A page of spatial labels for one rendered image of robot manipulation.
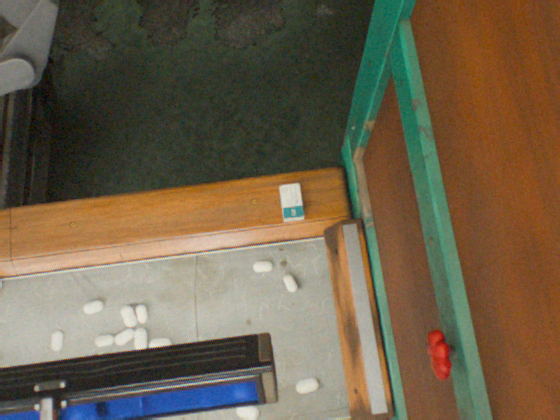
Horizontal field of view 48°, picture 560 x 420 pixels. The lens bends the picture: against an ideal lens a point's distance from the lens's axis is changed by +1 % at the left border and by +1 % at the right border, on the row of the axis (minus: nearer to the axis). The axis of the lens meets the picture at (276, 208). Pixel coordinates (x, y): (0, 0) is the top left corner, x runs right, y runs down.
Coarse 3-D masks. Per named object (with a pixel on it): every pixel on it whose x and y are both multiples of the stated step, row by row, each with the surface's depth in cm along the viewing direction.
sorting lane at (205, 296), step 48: (48, 288) 107; (96, 288) 107; (144, 288) 107; (192, 288) 107; (240, 288) 107; (0, 336) 105; (48, 336) 105; (96, 336) 105; (192, 336) 105; (288, 336) 104; (336, 336) 104; (288, 384) 102; (336, 384) 102
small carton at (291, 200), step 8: (296, 184) 106; (280, 192) 106; (288, 192) 106; (296, 192) 106; (288, 200) 106; (296, 200) 106; (288, 208) 105; (296, 208) 105; (288, 216) 105; (296, 216) 105
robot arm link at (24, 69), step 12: (0, 48) 88; (0, 60) 81; (12, 60) 80; (24, 60) 81; (0, 72) 81; (12, 72) 81; (24, 72) 82; (0, 84) 82; (12, 84) 82; (24, 84) 82
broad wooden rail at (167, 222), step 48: (144, 192) 109; (192, 192) 109; (240, 192) 108; (336, 192) 108; (0, 240) 107; (48, 240) 107; (96, 240) 107; (144, 240) 106; (192, 240) 107; (240, 240) 108; (288, 240) 109
